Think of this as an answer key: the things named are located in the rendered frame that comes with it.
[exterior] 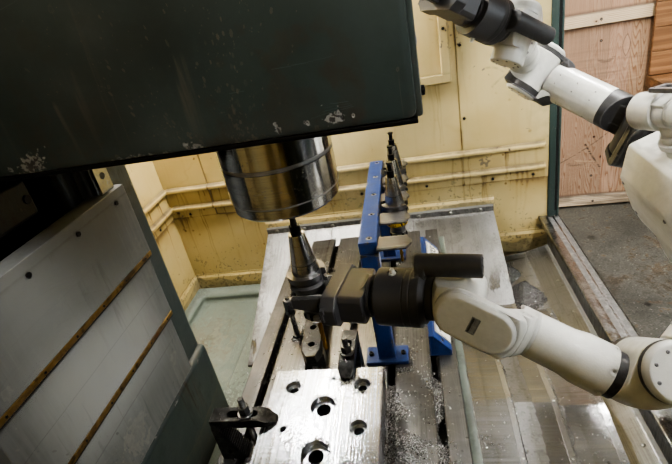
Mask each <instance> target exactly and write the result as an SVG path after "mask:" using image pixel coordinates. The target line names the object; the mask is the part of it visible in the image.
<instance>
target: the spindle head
mask: <svg viewBox="0 0 672 464"><path fill-rule="evenodd" d="M422 95H425V87H424V84H423V85H421V84H420V74H419V64H418V54H417V44H416V34H415V25H414V15H413V5H412V0H0V183H2V182H9V181H16V180H23V179H30V178H37V177H44V176H51V175H58V174H65V173H72V172H79V171H86V170H93V169H100V168H107V167H114V166H121V165H128V164H135V163H142V162H149V161H156V160H163V159H170V158H177V157H184V156H191V155H198V154H205V153H212V152H219V151H226V150H233V149H240V148H247V147H254V146H261V145H268V144H275V143H282V142H289V141H296V140H303V139H310V138H317V137H324V136H331V135H338V134H345V133H352V132H359V131H366V130H373V129H380V128H387V127H394V126H401V125H408V124H415V123H418V122H419V121H418V116H421V115H423V104H422Z"/></svg>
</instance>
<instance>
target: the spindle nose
mask: <svg viewBox="0 0 672 464"><path fill-rule="evenodd" d="M331 141H332V140H331V136H324V137H317V138H310V139H303V140H296V141H289V142H282V143H275V144H268V145H261V146H254V147H247V148H240V149H233V150H226V151H219V152H215V153H216V156H217V160H218V163H219V166H220V168H221V172H222V176H223V179H224V182H225V185H226V188H227V192H228V195H229V198H230V201H231V203H232V204H233V206H234V209H235V212H236V213H237V215H239V216H240V217H242V218H244V219H247V220H250V221H254V222H277V221H284V220H289V219H293V218H297V217H300V216H303V215H306V214H309V213H311V212H313V211H315V210H317V209H319V208H321V207H323V206H324V205H326V204H327V203H328V202H330V201H331V200H332V199H333V198H334V196H335V195H336V194H337V192H338V190H339V183H338V177H339V176H338V170H337V165H336V160H335V155H334V150H333V145H332V142H331Z"/></svg>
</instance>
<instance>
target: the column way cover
mask: <svg viewBox="0 0 672 464"><path fill-rule="evenodd" d="M113 186H114V188H112V189H111V190H110V191H109V192H107V193H106V194H105V195H103V196H97V195H96V196H93V197H89V198H87V199H86V200H84V201H83V202H81V203H80V204H79V205H77V206H76V207H74V208H73V209H72V210H70V211H69V212H68V213H66V214H65V215H63V216H62V217H61V218H59V219H58V220H57V221H55V222H54V223H52V224H51V225H50V226H48V227H47V228H46V229H44V230H43V231H42V232H40V233H39V234H37V235H36V236H35V237H33V238H32V239H31V240H29V241H28V242H26V243H25V244H24V245H22V246H21V247H20V248H18V249H17V250H15V251H14V252H13V253H11V254H10V255H9V256H7V257H6V258H4V259H3V260H2V261H0V464H141V463H142V461H143V459H144V457H145V455H146V453H147V451H148V449H149V447H150V445H151V443H152V442H153V440H154V438H155V436H156V434H157V432H158V430H159V428H160V426H161V424H162V422H163V420H164V418H165V416H166V414H167V412H168V411H169V409H170V407H171V405H172V403H173V401H174V399H175V397H176V395H177V394H178V392H179V390H180V388H181V386H182V384H183V382H184V380H185V378H186V376H187V374H188V373H189V371H190V369H191V365H190V363H189V360H188V358H187V356H186V353H185V351H184V349H183V346H182V344H181V342H180V339H179V337H178V334H177V332H176V330H175V327H174V325H173V323H172V320H171V317H172V314H173V313H172V311H171V309H170V306H169V304H168V301H167V299H166V297H165V294H164V292H163V290H162V287H161V285H160V283H159V280H158V278H157V275H156V273H155V271H154V268H153V266H152V264H151V261H150V257H151V255H152V253H151V251H150V249H149V246H148V244H147V241H146V239H145V237H144V234H143V232H142V229H141V227H140V225H139V222H138V220H137V217H136V215H135V213H134V210H133V208H132V206H131V203H130V201H129V198H128V196H127V194H126V191H125V189H124V186H123V184H116V185H113Z"/></svg>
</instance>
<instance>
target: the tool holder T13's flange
mask: <svg viewBox="0 0 672 464"><path fill-rule="evenodd" d="M316 260H317V262H318V264H319V270H318V271H317V272H316V273H315V274H313V275H311V276H309V277H305V278H297V277H295V276H293V275H292V271H291V272H286V276H287V279H288V282H289V286H290V289H291V291H292V292H294V293H296V294H301V295H305V294H311V293H314V292H317V291H319V290H320V289H322V288H323V287H324V283H322V282H323V280H328V276H327V273H326V268H325V264H324V263H323V262H322V261H321V260H318V259H316Z"/></svg>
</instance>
